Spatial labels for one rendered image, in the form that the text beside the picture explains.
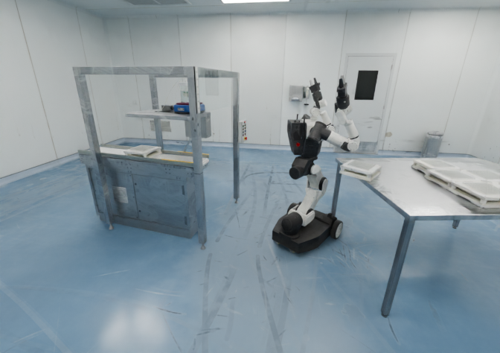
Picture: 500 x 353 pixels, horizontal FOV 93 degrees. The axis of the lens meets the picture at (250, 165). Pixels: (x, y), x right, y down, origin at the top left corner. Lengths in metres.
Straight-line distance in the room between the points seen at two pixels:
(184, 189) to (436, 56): 5.55
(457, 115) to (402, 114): 1.08
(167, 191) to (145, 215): 0.44
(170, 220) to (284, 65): 4.20
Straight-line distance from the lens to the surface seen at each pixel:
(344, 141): 1.94
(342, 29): 5.85
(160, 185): 2.47
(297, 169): 2.06
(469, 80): 6.73
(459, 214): 1.84
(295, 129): 2.03
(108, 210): 2.92
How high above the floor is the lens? 1.51
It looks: 19 degrees down
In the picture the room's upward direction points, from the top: 1 degrees clockwise
